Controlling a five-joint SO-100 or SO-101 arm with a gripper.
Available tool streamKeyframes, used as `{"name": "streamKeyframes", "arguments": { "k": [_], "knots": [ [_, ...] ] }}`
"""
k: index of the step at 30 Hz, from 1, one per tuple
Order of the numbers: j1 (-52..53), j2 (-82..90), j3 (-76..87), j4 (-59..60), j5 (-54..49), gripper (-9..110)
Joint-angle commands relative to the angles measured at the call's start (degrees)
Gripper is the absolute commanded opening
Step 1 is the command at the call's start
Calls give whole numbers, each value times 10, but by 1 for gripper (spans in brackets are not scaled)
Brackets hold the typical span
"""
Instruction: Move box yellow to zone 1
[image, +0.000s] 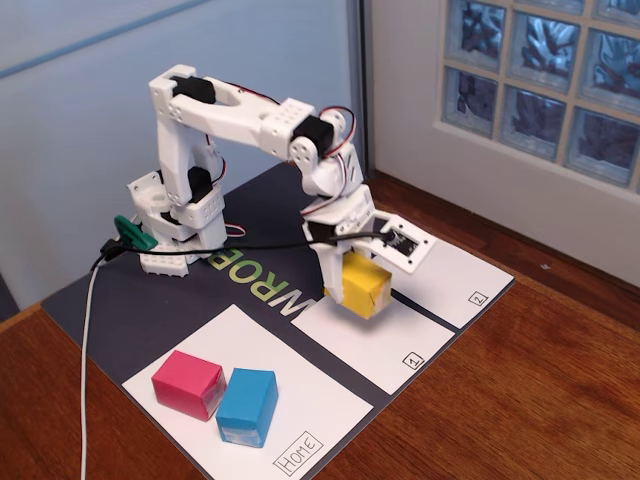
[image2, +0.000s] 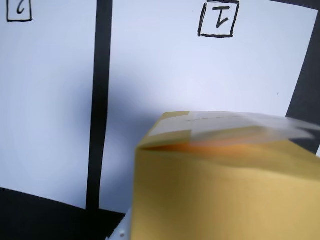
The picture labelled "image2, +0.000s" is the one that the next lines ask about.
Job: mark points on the white paper sheet marked 2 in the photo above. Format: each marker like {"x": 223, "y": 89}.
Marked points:
{"x": 45, "y": 100}

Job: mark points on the yellow paper box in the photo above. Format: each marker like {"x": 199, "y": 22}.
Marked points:
{"x": 212, "y": 187}

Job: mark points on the white paper sheet marked 1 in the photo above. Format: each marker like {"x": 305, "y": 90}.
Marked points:
{"x": 187, "y": 75}

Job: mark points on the white paper sheet marked HOME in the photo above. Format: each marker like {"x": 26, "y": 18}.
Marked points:
{"x": 318, "y": 150}

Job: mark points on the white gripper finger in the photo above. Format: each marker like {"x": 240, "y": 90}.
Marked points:
{"x": 123, "y": 225}

